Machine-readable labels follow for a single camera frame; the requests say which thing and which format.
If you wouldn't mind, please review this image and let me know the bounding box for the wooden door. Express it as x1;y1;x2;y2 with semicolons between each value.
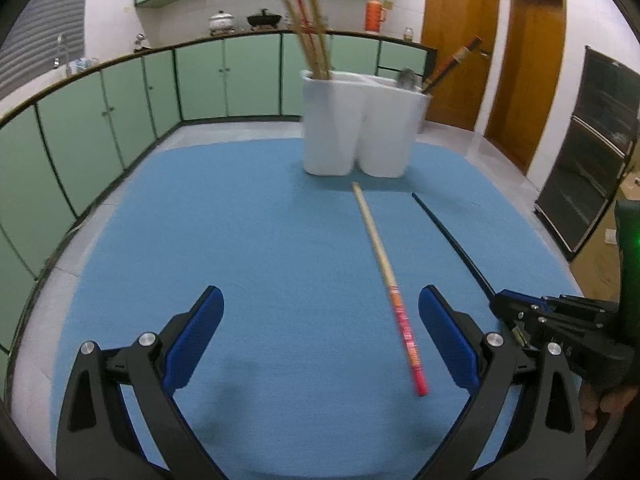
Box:
484;0;569;174
419;0;502;132

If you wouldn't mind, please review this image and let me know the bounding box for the cardboard box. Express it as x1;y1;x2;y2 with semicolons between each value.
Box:
570;180;640;302

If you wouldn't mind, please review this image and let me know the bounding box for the person's right hand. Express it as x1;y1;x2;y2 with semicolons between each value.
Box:
581;384;639;432

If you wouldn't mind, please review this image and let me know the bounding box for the blue table mat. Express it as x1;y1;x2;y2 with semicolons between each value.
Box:
50;140;587;480

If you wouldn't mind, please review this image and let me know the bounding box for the black glass-front cabinet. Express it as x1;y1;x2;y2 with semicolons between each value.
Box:
534;45;640;262

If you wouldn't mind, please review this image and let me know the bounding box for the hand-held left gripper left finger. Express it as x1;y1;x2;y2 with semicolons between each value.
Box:
56;286;226;480

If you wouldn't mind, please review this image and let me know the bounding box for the plain wooden chopstick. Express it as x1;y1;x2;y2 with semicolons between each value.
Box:
283;0;321;81
306;0;334;81

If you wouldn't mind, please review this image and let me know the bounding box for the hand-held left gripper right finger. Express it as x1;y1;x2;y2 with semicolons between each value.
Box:
417;285;588;480

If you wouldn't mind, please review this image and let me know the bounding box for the black wok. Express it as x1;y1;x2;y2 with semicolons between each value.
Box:
246;8;284;29

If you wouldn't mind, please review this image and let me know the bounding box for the green base cabinet row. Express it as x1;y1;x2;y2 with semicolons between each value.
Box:
0;30;439;361

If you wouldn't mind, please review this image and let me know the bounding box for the orange thermos flask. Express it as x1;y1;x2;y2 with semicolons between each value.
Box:
363;0;389;33

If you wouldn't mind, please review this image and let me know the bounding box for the black chopstick with silver band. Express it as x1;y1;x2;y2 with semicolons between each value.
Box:
411;192;503;304
422;35;484;95

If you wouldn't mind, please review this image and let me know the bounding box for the white two-compartment utensil holder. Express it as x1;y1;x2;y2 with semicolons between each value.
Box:
300;70;432;179

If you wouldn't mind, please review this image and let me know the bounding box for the grey corrugated shutter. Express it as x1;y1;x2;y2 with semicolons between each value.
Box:
0;0;90;127

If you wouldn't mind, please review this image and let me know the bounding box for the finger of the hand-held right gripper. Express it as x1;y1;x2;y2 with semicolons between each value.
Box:
492;305;577;347
491;288;619;315

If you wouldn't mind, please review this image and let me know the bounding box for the white cooking pot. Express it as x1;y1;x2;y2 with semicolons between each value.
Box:
208;9;236;36

